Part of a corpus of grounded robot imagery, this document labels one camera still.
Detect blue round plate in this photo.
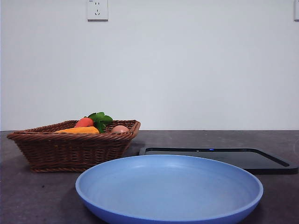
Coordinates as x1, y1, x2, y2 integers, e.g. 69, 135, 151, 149
75, 154, 264, 224

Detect brown wicker basket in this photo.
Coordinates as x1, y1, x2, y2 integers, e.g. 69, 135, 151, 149
6, 119, 142, 173

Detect brown egg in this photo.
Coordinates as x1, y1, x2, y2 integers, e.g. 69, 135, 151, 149
111, 125, 129, 134

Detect orange carrot with green leaves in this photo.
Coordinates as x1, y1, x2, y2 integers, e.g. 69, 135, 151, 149
74, 112, 114, 134

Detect black rectangular tray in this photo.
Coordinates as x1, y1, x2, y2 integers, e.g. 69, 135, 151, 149
139, 147, 299, 175

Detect white wall socket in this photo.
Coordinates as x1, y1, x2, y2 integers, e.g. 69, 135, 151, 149
87, 0, 109, 22

